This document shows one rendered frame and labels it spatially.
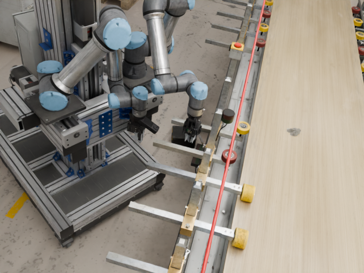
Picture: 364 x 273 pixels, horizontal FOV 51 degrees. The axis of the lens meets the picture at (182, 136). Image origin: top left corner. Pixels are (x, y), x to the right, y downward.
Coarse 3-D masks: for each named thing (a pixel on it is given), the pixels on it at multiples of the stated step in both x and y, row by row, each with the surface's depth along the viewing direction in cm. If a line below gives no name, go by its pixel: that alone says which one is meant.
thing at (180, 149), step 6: (156, 144) 208; (162, 144) 207; (168, 144) 207; (174, 144) 208; (174, 150) 207; (180, 150) 206; (186, 150) 206; (192, 150) 206; (198, 150) 207; (192, 156) 207; (198, 156) 206; (216, 156) 205; (216, 162) 206; (222, 162) 204
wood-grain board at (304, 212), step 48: (288, 0) 349; (336, 0) 362; (288, 48) 287; (336, 48) 296; (288, 96) 244; (336, 96) 251; (288, 144) 213; (336, 144) 218; (288, 192) 188; (336, 192) 192; (288, 240) 169; (336, 240) 172
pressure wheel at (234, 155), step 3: (225, 150) 203; (228, 150) 203; (222, 153) 201; (225, 153) 201; (231, 153) 202; (234, 153) 202; (222, 156) 201; (225, 156) 200; (231, 156) 201; (234, 156) 200; (222, 159) 201; (225, 159) 199; (231, 159) 198; (234, 159) 199; (225, 162) 200; (231, 162) 200; (234, 162) 201
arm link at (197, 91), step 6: (192, 84) 168; (198, 84) 168; (204, 84) 168; (192, 90) 167; (198, 90) 165; (204, 90) 166; (192, 96) 168; (198, 96) 167; (204, 96) 168; (192, 102) 170; (198, 102) 169; (204, 102) 171; (192, 108) 172; (198, 108) 172
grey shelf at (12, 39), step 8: (0, 0) 356; (8, 0) 353; (16, 0) 350; (24, 0) 368; (0, 8) 362; (8, 8) 359; (16, 8) 356; (24, 8) 357; (32, 8) 434; (0, 16) 369; (8, 16) 366; (0, 24) 376; (8, 24) 373; (0, 32) 383; (8, 32) 379; (0, 40) 390; (8, 40) 386; (16, 40) 383
